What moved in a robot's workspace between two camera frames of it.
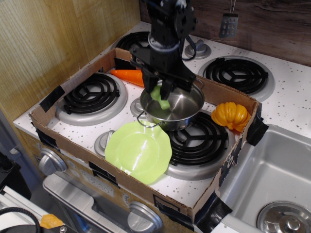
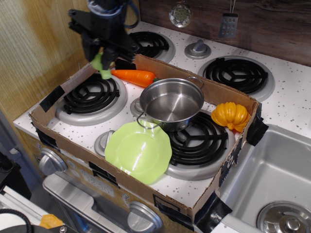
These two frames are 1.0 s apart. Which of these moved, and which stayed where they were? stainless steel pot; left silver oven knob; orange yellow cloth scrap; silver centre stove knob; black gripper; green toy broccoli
Moved: green toy broccoli; black gripper
Stayed: orange yellow cloth scrap; left silver oven knob; stainless steel pot; silver centre stove knob
